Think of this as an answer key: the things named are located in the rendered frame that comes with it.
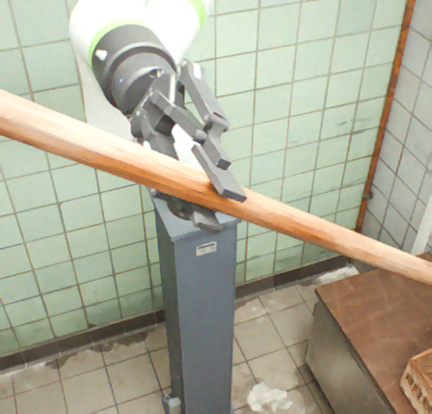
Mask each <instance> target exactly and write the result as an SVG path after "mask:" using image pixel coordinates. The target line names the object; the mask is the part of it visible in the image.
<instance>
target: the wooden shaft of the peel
mask: <svg viewBox="0 0 432 414"><path fill-rule="evenodd" d="M0 136H3V137H5V138H8V139H11V140H14V141H16V142H19V143H21V144H24V145H27V146H30V147H33V148H36V149H39V150H41V151H44V152H49V153H52V154H55V155H58V156H60V157H62V158H65V159H68V160H71V161H74V162H77V163H79V164H82V165H85V166H88V167H91V168H94V169H97V170H98V171H101V172H104V173H107V174H110V175H113V176H117V177H119V178H122V179H127V180H130V181H133V182H136V183H138V184H141V185H143V186H146V187H149V188H152V189H155V190H157V191H160V192H163V193H166V194H169V195H172V196H175V197H177V198H179V199H182V200H185V201H188V202H191V203H194V204H197V205H200V206H203V207H208V208H211V209H214V210H216V211H219V212H222V213H224V214H227V215H230V216H233V217H235V218H238V219H241V220H244V221H247V222H250V223H253V224H255V225H258V226H260V227H264V228H267V229H270V230H273V231H275V232H278V233H281V234H284V235H289V236H292V237H294V238H297V240H300V241H303V242H306V243H308V244H311V245H313V246H316V247H319V248H322V249H325V250H328V251H331V252H333V253H336V254H339V255H342V256H344V257H347V258H350V259H352V260H355V261H358V262H364V263H367V264H370V265H372V266H375V267H378V268H381V269H384V270H387V271H389V272H391V273H394V274H397V275H400V276H403V277H406V278H409V279H411V280H414V281H417V282H420V283H423V284H425V285H427V286H430V287H432V262H429V261H426V260H424V259H421V258H419V257H416V256H414V255H411V254H409V253H406V252H404V251H401V250H399V249H396V248H394V247H391V246H390V245H388V244H385V243H383V242H380V241H378V240H375V239H373V238H370V237H368V236H365V235H361V234H359V233H356V232H353V231H350V230H348V229H345V228H343V227H341V226H339V225H337V224H334V223H332V222H329V221H327V220H324V219H322V218H319V217H317V216H314V215H312V214H309V213H307V212H304V211H302V210H300V209H298V208H295V207H291V206H289V205H286V204H284V203H282V202H279V201H277V200H274V199H272V198H269V197H267V196H264V195H261V194H258V193H256V192H254V191H252V190H249V189H247V188H244V187H242V186H241V188H242V189H243V191H244V192H245V193H246V195H247V196H248V198H247V199H246V200H245V202H244V203H243V204H242V203H240V202H237V201H235V200H233V199H230V198H227V197H225V196H222V195H220V194H219V193H218V191H217V190H216V188H215V187H214V185H213V184H212V182H211V181H210V179H209V177H208V176H207V174H206V173H205V172H204V171H202V170H199V169H197V168H193V167H191V166H188V165H186V164H183V163H181V162H179V161H176V159H174V158H171V157H169V156H167V155H165V154H162V153H160V152H156V151H153V150H151V149H148V148H146V147H143V146H141V145H138V144H136V143H133V142H131V141H129V140H126V139H124V138H121V137H120V136H117V135H115V134H112V133H110V132H106V131H104V130H101V129H99V128H96V127H94V126H91V125H89V124H85V123H82V122H80V121H78V120H75V119H74V118H71V117H69V116H66V115H64V114H61V113H59V112H56V111H54V110H51V109H49V108H46V107H44V106H41V105H39V104H36V103H35V102H32V101H30V100H27V99H25V98H23V97H19V96H16V95H14V94H11V93H9V92H6V91H4V90H1V89H0Z"/></svg>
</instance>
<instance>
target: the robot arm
mask: <svg viewBox="0 0 432 414"><path fill-rule="evenodd" d="M77 1H78V3H77V4H76V5H75V7H74V9H73V11H72V13H71V16H70V20H69V37H70V41H71V44H72V47H73V50H74V53H75V57H76V60H77V64H78V67H79V70H80V73H79V74H80V79H81V83H82V90H83V98H84V109H85V119H86V123H87V124H89V125H91V126H94V127H96V128H99V129H101V130H104V131H106V132H110V133H112V134H115V135H117V136H120V137H121V138H124V139H126V140H129V141H131V142H133V143H136V144H138V145H141V146H143V147H146V148H148V149H151V150H153V151H156V152H160V153H162V154H165V155H167V156H169V157H171V158H174V159H176V161H179V162H181V163H183V164H186V165H188V166H191V167H193V168H197V169H199V170H202V171H204V172H205V173H206V174H207V176H208V177H209V179H210V181H211V182H212V184H213V185H214V187H215V188H216V190H217V191H218V193H219V194H220V195H222V196H225V197H227V198H230V199H233V200H235V201H237V202H240V203H242V204H243V203H244V202H245V200H246V199H247V198H248V196H247V195H246V193H245V192H244V191H243V189H242V188H241V186H240V185H239V183H238V182H237V181H236V179H235V178H234V176H233V175H232V173H231V172H230V170H229V166H230V165H231V157H230V156H229V154H228V153H227V152H226V150H225V149H224V147H223V146H222V145H221V140H220V138H221V135H222V133H223V132H226V131H228V129H229V127H230V123H229V121H228V119H227V117H226V116H225V114H224V113H223V110H222V109H221V107H220V105H219V103H218V102H217V100H216V98H215V96H214V95H213V94H212V92H211V90H210V88H209V87H208V85H207V83H206V75H205V69H204V68H202V67H200V66H199V65H197V64H195V63H193V62H191V61H190V60H187V59H184V60H183V61H182V62H181V63H180V72H179V73H177V68H176V67H177V65H178V63H179V62H180V60H181V58H182V57H183V55H184V54H185V53H186V51H188V50H189V47H190V46H191V45H192V43H193V42H194V40H195V39H196V37H197V36H198V34H199V32H200V31H201V29H202V28H203V26H204V24H205V22H206V20H207V18H208V16H209V14H210V12H211V10H212V7H213V4H214V0H77ZM185 90H186V92H187V94H188V96H189V97H190V99H192V101H193V103H194V105H195V107H196V109H197V110H198V112H199V114H200V116H201V118H202V119H201V120H198V119H197V118H196V117H195V116H194V115H195V114H194V113H193V112H190V111H189V110H188V109H187V108H186V107H185V105H184V96H185ZM146 189H147V190H148V192H149V194H150V195H151V196H152V197H154V198H157V199H160V200H163V201H166V202H167V205H168V209H169V211H170V212H171V213H172V214H173V215H174V216H176V217H177V218H180V219H183V220H188V221H191V223H192V224H193V226H194V227H197V228H200V229H203V230H207V231H210V232H213V233H215V234H218V233H219V232H220V231H221V230H222V229H223V227H222V225H221V223H220V222H219V220H218V218H217V216H216V215H215V214H216V213H217V212H218V211H216V210H214V209H211V208H208V207H203V206H200V205H197V204H194V203H191V202H188V201H185V200H182V199H179V198H177V197H175V196H172V195H169V194H166V193H163V192H160V191H157V190H155V189H152V188H149V187H146Z"/></svg>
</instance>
